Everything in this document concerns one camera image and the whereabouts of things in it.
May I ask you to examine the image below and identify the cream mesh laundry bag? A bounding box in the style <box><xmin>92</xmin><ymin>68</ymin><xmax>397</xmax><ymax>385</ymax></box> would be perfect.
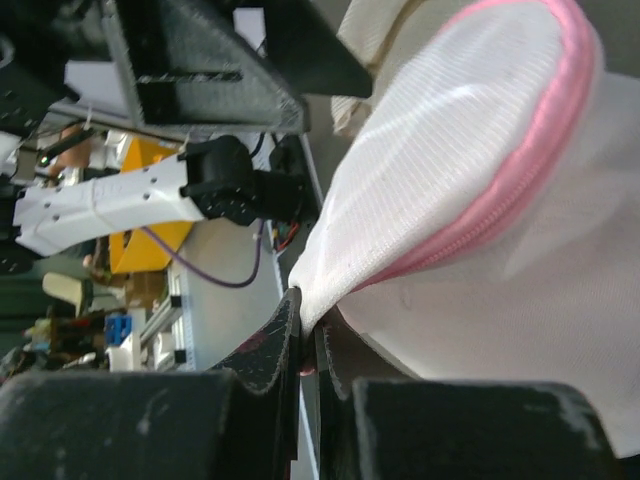
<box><xmin>331</xmin><ymin>1</ymin><xmax>431</xmax><ymax>138</ymax></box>

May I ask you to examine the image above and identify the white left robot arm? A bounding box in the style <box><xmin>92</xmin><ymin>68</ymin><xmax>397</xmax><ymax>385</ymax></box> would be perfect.
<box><xmin>1</xmin><ymin>1</ymin><xmax>372</xmax><ymax>260</ymax></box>

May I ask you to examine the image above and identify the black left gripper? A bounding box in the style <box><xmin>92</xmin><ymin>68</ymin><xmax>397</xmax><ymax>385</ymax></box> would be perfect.
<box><xmin>1</xmin><ymin>1</ymin><xmax>372</xmax><ymax>135</ymax></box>

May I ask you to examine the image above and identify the aluminium frame rail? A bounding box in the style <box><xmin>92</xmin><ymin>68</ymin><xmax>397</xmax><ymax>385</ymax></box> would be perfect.
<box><xmin>134</xmin><ymin>134</ymin><xmax>321</xmax><ymax>372</ymax></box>

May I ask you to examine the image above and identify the yellow plastic bin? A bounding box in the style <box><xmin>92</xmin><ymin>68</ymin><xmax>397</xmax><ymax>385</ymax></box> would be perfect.
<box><xmin>109</xmin><ymin>137</ymin><xmax>201</xmax><ymax>274</ymax></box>

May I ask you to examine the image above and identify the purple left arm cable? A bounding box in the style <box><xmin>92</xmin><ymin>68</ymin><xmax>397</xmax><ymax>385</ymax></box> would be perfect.
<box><xmin>142</xmin><ymin>224</ymin><xmax>266</xmax><ymax>289</ymax></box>

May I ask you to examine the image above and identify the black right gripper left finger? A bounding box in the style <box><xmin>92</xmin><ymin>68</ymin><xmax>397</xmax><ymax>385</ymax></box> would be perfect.
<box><xmin>213</xmin><ymin>288</ymin><xmax>302</xmax><ymax>479</ymax></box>

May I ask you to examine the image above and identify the white mesh laundry bag pink zipper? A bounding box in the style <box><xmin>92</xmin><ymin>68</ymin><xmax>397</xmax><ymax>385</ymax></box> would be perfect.
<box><xmin>289</xmin><ymin>1</ymin><xmax>639</xmax><ymax>458</ymax></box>

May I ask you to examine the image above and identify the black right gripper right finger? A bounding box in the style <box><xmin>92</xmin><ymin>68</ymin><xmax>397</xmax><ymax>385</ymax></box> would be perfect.
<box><xmin>314</xmin><ymin>319</ymin><xmax>408</xmax><ymax>479</ymax></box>

